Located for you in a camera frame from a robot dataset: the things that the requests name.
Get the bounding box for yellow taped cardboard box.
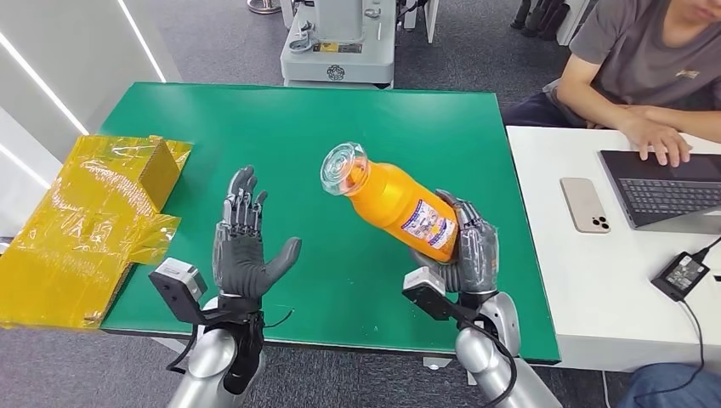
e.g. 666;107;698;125
0;133;194;332

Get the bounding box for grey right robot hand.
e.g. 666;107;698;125
410;190;502;296

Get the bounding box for dark grey laptop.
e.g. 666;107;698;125
599;149;721;236

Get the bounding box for orange juice bottle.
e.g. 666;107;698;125
320;141;461;264

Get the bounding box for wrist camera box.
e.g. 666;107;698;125
148;258;208;326
401;266;468;323

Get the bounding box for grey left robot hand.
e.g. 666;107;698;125
212;165;303;299

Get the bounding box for person's leg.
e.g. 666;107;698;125
616;363;721;408

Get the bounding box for green table mat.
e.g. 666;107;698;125
98;82;562;365

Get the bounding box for white furniture panel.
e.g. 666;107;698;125
402;0;440;44

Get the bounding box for person's right hand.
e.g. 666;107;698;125
619;110;693;168

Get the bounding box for white desk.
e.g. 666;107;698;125
505;124;721;374

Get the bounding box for black power adapter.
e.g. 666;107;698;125
650;252;712;303

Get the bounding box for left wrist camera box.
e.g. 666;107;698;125
148;258;208;326

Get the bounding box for black adapter cable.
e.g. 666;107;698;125
695;235;721;261
633;299;707;405

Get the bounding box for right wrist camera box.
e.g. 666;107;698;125
401;266;468;323

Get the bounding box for beige smartphone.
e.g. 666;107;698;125
559;177;612;235

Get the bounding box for white cabinet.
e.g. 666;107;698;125
556;0;599;48

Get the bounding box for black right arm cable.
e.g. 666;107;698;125
450;314;519;408

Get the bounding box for person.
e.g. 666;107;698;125
501;0;721;169

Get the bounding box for grey white machine base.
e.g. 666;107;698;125
280;0;397;90

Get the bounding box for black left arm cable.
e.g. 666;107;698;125
166;321;199;377

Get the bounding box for black upright legs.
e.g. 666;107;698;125
509;0;571;42

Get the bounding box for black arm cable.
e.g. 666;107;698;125
450;314;519;408
166;321;199;377

